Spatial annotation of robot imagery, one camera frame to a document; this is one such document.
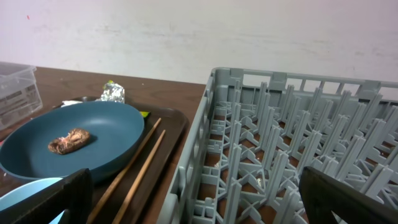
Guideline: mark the crumpled aluminium foil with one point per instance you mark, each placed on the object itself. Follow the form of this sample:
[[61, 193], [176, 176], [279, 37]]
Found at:
[[113, 92]]

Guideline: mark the crumpled white napkin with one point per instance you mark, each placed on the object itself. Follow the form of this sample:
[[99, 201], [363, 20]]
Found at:
[[70, 102]]

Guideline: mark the yellow green candy wrapper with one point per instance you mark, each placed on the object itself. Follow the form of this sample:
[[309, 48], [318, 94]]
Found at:
[[145, 114]]

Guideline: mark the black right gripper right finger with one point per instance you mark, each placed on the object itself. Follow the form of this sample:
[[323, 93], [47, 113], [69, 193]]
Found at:
[[324, 197]]

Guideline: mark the wooden chopstick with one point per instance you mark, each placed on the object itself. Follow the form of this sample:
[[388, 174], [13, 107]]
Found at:
[[137, 181], [118, 178]]

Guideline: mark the brown food scrap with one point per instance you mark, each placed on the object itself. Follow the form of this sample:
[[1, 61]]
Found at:
[[76, 139]]

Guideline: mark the grey plastic dishwasher rack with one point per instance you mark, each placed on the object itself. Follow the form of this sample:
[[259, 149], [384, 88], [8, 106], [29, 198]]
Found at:
[[255, 131]]

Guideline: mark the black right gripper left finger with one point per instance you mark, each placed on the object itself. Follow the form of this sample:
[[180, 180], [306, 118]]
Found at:
[[69, 198]]

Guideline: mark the dark blue plate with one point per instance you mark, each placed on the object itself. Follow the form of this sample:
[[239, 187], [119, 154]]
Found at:
[[115, 132]]

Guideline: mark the light blue cup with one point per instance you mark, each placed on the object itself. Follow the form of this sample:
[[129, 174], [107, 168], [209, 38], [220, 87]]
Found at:
[[21, 193]]

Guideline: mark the dark brown serving tray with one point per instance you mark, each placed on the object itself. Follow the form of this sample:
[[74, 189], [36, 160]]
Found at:
[[175, 123]]

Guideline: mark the clear plastic bin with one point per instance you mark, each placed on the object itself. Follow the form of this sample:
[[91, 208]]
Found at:
[[20, 96]]

